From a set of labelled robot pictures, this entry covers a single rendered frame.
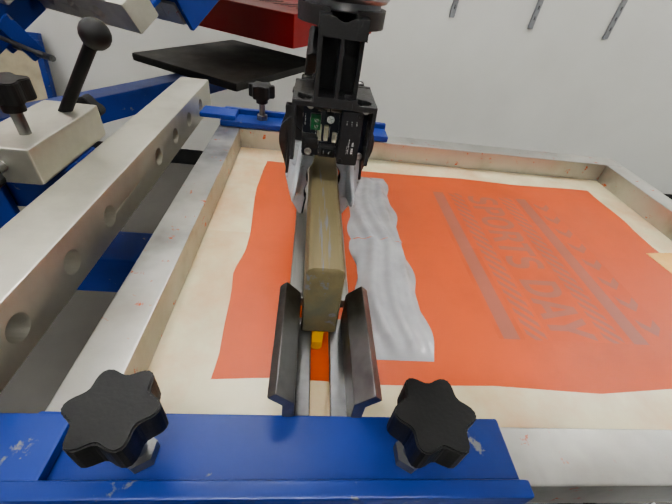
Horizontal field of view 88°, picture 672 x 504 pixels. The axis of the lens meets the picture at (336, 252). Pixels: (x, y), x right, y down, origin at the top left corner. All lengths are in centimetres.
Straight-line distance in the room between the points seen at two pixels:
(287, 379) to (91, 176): 29
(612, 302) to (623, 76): 264
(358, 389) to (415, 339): 13
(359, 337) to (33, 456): 20
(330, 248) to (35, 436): 21
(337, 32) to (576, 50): 261
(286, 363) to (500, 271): 33
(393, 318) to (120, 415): 25
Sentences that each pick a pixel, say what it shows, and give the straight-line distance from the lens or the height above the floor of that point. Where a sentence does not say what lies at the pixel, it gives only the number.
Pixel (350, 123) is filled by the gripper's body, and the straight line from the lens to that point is 31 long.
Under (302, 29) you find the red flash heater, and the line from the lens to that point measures 126.
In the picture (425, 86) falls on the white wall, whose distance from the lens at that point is 253.
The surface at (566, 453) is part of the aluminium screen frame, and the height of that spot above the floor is 99.
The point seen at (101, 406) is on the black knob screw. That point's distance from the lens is 21.
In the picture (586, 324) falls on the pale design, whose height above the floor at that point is 95.
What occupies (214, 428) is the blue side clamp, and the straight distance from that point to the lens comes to 26.
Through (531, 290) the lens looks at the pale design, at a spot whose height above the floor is 95.
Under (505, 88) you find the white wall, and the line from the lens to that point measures 272.
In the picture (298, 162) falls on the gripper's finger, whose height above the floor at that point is 107.
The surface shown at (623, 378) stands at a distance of 46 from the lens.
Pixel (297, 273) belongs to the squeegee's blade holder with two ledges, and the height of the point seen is 99.
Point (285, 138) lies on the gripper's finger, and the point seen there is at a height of 109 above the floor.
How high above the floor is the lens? 123
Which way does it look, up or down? 40 degrees down
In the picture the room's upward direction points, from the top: 9 degrees clockwise
